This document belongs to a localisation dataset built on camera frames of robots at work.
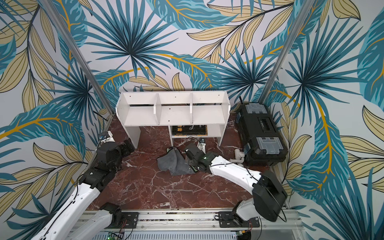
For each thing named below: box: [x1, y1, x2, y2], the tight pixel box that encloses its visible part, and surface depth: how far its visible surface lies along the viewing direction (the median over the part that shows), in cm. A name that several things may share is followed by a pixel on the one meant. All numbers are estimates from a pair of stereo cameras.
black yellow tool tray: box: [172, 125, 208, 136], surface depth 94 cm
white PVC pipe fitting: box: [230, 149, 245, 164], surface depth 97 cm
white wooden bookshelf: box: [115, 90, 231, 149], surface depth 85 cm
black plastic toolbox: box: [235, 102, 289, 167], surface depth 90 cm
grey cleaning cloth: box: [157, 146, 195, 176], surface depth 91 cm
